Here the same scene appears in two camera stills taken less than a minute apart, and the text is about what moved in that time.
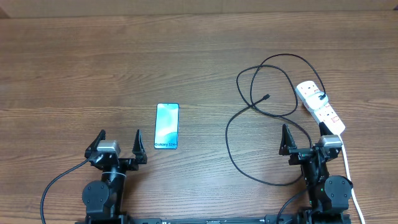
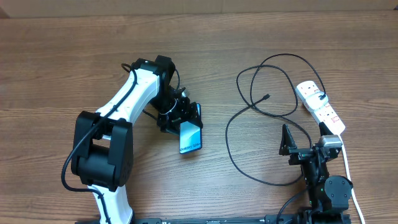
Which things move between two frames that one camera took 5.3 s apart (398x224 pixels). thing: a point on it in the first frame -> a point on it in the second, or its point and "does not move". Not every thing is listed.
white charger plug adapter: x=314 y=101 does not move
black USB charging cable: x=251 y=105 does not move
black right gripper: x=298 y=154 does not move
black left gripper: x=130 y=163 -> x=163 y=122
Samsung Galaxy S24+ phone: x=166 y=131 -> x=190 y=139
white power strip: x=326 y=114 does not move
